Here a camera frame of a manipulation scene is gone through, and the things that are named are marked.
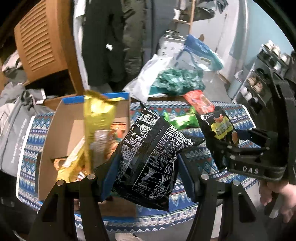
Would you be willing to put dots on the red snack packet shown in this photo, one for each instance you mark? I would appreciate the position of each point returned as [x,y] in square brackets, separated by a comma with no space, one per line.
[198,102]

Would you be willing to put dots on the black snack packet white print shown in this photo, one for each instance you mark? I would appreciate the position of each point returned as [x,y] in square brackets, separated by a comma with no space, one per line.
[150,150]

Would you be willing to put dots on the black snack packet orange print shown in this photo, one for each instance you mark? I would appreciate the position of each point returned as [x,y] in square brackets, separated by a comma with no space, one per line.
[217,125]

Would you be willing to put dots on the cardboard box with blue rim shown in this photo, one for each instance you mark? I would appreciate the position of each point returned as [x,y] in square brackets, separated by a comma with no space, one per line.
[67,129]

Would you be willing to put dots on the crumpled teal plastic bag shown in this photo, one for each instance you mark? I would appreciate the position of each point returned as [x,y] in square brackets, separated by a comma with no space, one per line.
[178,81]

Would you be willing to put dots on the person's right hand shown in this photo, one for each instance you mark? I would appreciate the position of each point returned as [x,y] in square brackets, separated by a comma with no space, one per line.
[284,197]

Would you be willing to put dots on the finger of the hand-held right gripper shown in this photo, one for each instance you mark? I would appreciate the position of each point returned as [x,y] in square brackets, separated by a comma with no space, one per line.
[254,136]
[245,150]

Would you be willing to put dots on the dark hanging jacket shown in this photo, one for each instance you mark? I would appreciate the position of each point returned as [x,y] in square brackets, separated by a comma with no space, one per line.
[104,41]

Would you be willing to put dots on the blue plastic bag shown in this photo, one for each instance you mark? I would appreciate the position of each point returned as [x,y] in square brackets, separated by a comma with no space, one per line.
[201,53]

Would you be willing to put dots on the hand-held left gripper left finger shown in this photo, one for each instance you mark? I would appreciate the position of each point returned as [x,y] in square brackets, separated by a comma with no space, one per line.
[111,176]

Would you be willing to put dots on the white hanging garment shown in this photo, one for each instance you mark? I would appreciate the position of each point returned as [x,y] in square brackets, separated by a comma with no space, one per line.
[78,32]

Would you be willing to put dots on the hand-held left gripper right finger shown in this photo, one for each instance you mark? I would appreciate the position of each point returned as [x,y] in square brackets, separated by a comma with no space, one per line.
[185,177]

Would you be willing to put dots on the brown louvered wooden cabinet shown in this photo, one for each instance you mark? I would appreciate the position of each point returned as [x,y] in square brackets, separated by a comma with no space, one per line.
[44,44]

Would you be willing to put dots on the patterned blue tablecloth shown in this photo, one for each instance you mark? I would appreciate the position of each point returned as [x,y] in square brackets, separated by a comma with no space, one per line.
[27,150]

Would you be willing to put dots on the black shoe rack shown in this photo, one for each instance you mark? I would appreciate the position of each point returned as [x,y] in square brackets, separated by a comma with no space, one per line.
[261,81]

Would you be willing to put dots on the green snack packet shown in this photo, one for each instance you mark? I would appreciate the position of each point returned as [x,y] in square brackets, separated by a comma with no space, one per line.
[180,120]

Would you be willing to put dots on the light blue bin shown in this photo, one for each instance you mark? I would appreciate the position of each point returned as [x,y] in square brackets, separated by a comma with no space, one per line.
[235,85]

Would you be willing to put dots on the gold snack packet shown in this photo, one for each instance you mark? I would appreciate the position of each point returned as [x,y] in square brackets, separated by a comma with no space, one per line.
[99,120]

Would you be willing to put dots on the grey plastic bag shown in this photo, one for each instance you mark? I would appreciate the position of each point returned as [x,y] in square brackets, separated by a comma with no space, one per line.
[16,129]

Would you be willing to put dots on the wooden shelf frame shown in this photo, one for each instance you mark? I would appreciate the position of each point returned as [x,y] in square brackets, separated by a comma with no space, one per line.
[190,14]

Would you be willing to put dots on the olive hanging coat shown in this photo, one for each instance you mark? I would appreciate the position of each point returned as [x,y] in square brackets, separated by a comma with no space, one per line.
[135,34]

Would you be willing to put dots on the white printed box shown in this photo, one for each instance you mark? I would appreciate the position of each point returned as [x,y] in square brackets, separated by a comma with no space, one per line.
[171,46]

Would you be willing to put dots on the white plastic bag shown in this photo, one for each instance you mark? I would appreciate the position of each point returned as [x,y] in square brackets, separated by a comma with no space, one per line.
[143,78]

